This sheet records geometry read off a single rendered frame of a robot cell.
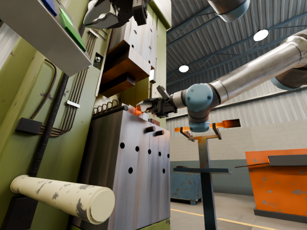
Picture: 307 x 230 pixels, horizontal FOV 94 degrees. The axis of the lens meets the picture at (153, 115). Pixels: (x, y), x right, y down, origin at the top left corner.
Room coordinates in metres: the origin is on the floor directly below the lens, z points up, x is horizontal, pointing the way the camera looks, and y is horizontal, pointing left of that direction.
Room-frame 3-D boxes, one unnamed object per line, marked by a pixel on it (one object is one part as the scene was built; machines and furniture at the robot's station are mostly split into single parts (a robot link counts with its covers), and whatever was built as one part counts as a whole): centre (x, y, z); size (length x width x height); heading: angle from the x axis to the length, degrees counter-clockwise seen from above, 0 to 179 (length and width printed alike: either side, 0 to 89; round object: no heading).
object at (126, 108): (0.70, 0.28, 0.93); 0.40 x 0.03 x 0.03; 52
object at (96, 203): (0.37, 0.24, 0.62); 0.44 x 0.05 x 0.05; 52
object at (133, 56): (0.83, 0.26, 1.32); 0.42 x 0.20 x 0.10; 52
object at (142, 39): (0.86, 0.23, 1.56); 0.42 x 0.39 x 0.40; 52
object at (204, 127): (0.50, -0.17, 0.88); 0.11 x 0.08 x 0.11; 163
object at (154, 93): (1.03, 0.00, 1.27); 0.09 x 0.02 x 0.17; 142
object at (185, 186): (4.75, -0.84, 0.36); 1.21 x 0.81 x 0.72; 57
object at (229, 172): (1.02, -0.36, 0.70); 0.40 x 0.30 x 0.02; 149
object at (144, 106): (0.64, 0.05, 0.97); 0.09 x 0.03 x 0.06; 74
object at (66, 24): (0.27, 0.23, 1.01); 0.07 x 0.05 x 0.07; 167
